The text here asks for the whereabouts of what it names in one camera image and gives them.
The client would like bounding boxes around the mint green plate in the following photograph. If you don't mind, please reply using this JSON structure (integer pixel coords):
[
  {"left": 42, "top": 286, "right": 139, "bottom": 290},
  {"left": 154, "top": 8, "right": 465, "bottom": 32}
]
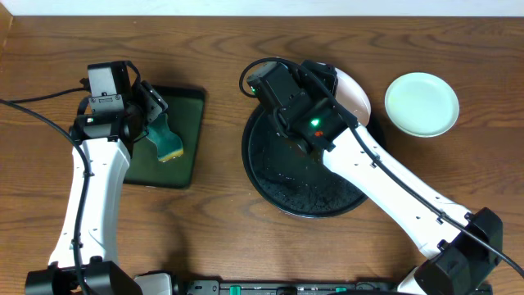
[{"left": 384, "top": 72, "right": 460, "bottom": 138}]

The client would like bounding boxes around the black rectangular tray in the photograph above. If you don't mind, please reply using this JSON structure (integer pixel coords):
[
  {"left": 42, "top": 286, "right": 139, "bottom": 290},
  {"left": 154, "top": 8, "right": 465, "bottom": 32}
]
[{"left": 124, "top": 86, "right": 206, "bottom": 188}]

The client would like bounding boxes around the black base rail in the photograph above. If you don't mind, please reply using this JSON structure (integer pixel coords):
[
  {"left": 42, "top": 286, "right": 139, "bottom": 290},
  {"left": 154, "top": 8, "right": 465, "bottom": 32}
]
[{"left": 174, "top": 279, "right": 423, "bottom": 295}]

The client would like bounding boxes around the round black tray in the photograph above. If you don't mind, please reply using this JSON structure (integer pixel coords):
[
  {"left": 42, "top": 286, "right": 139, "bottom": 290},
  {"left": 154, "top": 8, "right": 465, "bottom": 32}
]
[{"left": 242, "top": 106, "right": 368, "bottom": 218}]

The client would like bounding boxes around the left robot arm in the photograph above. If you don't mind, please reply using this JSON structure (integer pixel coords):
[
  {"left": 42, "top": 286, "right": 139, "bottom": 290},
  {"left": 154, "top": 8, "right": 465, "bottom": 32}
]
[{"left": 25, "top": 81, "right": 178, "bottom": 294}]

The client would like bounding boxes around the pink plate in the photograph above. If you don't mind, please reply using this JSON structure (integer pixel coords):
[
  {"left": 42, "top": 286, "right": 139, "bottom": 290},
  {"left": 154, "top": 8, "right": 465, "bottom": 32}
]
[{"left": 327, "top": 64, "right": 371, "bottom": 126}]

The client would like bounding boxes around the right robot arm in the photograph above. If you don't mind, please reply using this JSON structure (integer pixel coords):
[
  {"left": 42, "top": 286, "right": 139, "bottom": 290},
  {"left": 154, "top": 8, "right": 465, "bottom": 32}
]
[{"left": 249, "top": 58, "right": 503, "bottom": 294}]

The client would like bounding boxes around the green yellow sponge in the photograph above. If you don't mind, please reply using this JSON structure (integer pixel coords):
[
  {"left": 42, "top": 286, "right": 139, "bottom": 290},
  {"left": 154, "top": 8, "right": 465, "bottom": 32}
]
[{"left": 147, "top": 113, "right": 183, "bottom": 162}]

